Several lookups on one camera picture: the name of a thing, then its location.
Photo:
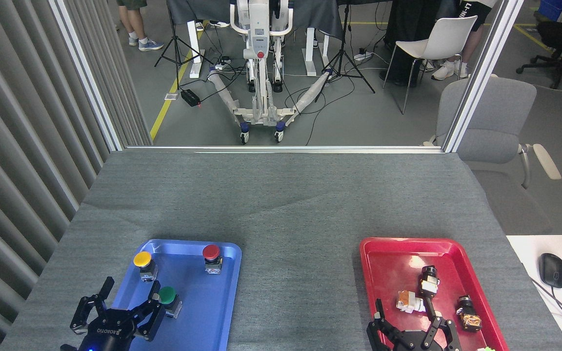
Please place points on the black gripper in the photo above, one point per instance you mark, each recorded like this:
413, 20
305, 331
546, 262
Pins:
110, 334
415, 342

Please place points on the green push button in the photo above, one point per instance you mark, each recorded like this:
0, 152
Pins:
168, 295

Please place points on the yellow push button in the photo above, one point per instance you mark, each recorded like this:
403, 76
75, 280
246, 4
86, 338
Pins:
142, 259

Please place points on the red push button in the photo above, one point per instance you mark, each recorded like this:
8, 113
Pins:
211, 252

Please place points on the red plastic tray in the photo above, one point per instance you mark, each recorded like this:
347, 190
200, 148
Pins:
393, 273

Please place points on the blue plastic tray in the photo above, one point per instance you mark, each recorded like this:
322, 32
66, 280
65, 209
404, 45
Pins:
203, 307

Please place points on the white desk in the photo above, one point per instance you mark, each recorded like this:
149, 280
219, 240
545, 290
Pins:
530, 253

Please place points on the black computer mouse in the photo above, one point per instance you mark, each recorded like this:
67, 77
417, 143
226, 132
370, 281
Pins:
552, 270

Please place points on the grey corrugated partition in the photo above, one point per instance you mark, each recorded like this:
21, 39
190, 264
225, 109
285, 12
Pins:
17, 146

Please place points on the grey office chair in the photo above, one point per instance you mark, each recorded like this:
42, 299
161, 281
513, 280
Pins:
491, 146

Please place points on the black power box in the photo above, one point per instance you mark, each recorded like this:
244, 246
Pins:
190, 97

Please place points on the black tripod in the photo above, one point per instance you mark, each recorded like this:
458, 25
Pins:
343, 58
177, 48

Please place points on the white power strip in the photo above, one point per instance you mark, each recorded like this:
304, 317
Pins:
363, 55

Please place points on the person in white shoes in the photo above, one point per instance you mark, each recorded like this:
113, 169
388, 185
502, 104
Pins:
471, 44

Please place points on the person in blue shoes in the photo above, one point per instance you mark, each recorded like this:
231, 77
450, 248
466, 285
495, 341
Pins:
137, 22

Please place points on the white plastic chair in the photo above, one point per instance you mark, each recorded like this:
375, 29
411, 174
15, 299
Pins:
449, 36

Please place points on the white stand on wheels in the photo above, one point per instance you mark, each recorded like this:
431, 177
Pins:
259, 39

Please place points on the black office chair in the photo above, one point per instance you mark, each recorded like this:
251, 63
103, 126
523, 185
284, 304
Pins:
561, 39

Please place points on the blue storage bin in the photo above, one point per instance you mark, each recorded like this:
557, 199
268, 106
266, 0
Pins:
551, 9

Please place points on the white and orange switch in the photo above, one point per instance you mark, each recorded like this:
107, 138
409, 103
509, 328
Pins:
408, 301

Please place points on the black switch with orange base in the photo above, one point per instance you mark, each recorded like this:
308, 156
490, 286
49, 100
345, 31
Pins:
469, 317

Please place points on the silver frame rail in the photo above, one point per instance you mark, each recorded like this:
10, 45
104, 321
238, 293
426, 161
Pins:
286, 148

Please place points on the silver frame post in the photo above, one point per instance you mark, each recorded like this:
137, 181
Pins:
88, 78
481, 78

